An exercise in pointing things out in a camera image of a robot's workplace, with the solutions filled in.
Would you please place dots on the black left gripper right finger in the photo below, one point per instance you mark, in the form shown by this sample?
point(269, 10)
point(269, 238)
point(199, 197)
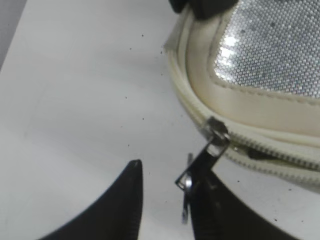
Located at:
point(234, 203)

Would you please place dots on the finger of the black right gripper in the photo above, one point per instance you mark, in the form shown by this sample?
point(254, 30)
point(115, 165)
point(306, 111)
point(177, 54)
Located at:
point(202, 9)

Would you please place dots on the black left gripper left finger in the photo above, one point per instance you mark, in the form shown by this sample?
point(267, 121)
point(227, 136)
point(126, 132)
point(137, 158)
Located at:
point(115, 215)

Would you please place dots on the cream white zipper bag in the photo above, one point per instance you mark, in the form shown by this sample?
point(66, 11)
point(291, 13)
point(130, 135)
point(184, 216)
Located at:
point(256, 68)

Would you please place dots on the silver zipper pull with ring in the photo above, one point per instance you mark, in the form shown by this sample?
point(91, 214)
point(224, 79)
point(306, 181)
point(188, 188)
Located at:
point(218, 141)

